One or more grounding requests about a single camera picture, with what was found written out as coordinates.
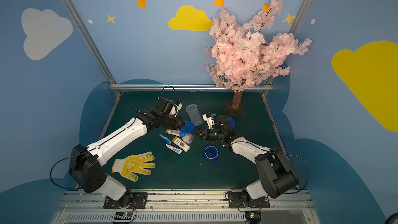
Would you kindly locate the blue travel toothbrush case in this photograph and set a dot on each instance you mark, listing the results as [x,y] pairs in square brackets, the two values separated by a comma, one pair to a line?
[168,141]

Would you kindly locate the pink artificial blossom tree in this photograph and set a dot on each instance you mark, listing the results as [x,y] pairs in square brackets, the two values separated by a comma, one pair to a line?
[244,58]

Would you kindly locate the aluminium corner post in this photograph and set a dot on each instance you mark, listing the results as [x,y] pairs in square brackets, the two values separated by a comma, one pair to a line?
[298,9]
[82,28]

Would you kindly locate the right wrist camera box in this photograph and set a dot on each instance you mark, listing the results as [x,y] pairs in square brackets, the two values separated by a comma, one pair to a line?
[210,120]

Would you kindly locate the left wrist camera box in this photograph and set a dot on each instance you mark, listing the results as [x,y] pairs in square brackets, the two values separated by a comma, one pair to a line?
[168,107]

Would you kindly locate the left aluminium corner post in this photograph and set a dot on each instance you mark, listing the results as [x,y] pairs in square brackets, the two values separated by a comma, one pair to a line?
[82,28]

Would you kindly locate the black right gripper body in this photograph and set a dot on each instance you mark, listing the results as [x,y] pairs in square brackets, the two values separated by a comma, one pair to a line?
[205,132]

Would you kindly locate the white orange-cap lotion bottle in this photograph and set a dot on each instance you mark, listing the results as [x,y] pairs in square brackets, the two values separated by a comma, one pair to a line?
[173,132]

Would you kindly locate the clear blue-lid container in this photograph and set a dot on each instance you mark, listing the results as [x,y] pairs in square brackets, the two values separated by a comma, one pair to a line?
[194,114]
[186,132]
[232,122]

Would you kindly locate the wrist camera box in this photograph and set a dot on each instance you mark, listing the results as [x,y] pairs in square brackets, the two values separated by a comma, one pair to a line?
[168,107]
[210,120]

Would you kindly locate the right small circuit board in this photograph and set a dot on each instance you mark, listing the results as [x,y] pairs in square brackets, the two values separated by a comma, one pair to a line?
[252,218]

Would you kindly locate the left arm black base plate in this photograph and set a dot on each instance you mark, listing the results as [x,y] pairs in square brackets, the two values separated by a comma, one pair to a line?
[140,199]

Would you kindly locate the small white toothpaste tube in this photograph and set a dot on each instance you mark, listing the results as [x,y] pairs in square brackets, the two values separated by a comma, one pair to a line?
[174,149]

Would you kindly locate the dark metal tree base plate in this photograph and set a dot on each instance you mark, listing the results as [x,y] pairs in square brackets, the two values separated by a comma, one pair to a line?
[231,111]

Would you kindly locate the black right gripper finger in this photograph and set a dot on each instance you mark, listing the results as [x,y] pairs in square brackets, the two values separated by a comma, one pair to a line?
[200,130]
[196,137]

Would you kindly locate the left small circuit board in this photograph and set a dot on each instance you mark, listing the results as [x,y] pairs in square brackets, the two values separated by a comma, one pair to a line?
[122,217]

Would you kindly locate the blue container lid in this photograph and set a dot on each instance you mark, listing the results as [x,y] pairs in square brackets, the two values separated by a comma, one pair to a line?
[211,152]

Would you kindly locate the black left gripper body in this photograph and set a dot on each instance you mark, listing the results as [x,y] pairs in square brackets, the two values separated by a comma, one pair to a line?
[175,123]

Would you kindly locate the horizontal aluminium back rail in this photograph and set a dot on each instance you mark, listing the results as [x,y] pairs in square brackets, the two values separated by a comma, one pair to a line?
[153,87]

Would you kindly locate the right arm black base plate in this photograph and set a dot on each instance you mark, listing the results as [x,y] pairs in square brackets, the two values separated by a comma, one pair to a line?
[236,200]

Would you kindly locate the front aluminium rail frame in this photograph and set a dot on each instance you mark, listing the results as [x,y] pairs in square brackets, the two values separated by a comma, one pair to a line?
[185,206]

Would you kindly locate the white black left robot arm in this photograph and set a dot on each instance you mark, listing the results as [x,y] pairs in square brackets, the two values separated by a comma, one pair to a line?
[86,163]

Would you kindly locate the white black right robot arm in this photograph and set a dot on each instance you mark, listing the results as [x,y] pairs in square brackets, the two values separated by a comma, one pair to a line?
[276,174]

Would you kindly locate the right aluminium corner post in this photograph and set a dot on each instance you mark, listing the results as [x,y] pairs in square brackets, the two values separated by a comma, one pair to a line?
[298,9]

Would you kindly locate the yellow white work glove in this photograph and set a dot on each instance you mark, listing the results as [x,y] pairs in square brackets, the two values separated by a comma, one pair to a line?
[133,166]

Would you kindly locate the small circuit board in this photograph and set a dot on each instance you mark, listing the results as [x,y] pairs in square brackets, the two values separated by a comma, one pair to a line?
[252,218]
[122,217]

